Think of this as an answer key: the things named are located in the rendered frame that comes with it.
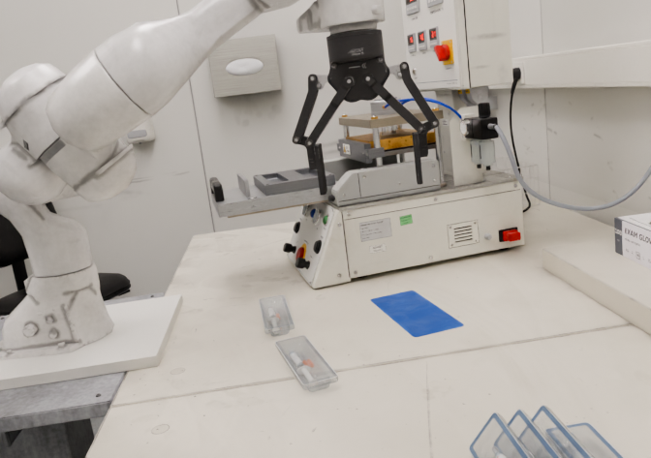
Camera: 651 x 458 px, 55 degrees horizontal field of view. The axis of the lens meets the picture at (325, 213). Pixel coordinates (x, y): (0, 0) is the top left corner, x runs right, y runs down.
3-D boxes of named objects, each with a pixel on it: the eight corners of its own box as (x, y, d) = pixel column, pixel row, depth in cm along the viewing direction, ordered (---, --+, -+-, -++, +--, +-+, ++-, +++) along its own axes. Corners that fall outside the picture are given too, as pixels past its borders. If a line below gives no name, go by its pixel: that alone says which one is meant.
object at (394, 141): (407, 142, 169) (403, 107, 167) (441, 148, 148) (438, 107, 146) (346, 152, 166) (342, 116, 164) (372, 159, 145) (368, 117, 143)
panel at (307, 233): (287, 256, 171) (307, 191, 170) (311, 286, 143) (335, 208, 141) (280, 254, 171) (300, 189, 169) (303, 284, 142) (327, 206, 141)
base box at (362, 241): (462, 223, 185) (457, 166, 182) (533, 252, 149) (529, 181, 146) (286, 256, 173) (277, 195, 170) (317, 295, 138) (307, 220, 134)
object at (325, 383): (275, 353, 110) (274, 342, 109) (306, 346, 111) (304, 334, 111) (305, 399, 92) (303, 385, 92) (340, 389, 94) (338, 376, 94)
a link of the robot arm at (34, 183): (28, 219, 101) (15, 228, 85) (-50, 138, 97) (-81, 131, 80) (123, 143, 106) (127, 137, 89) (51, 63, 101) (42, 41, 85)
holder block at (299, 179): (316, 175, 164) (315, 166, 164) (335, 184, 145) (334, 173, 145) (254, 185, 161) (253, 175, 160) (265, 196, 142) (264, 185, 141)
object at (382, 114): (425, 138, 174) (420, 91, 171) (479, 145, 144) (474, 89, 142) (342, 151, 169) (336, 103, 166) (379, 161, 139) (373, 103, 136)
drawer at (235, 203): (323, 188, 167) (320, 159, 165) (346, 199, 146) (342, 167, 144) (212, 205, 160) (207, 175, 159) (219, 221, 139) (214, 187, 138)
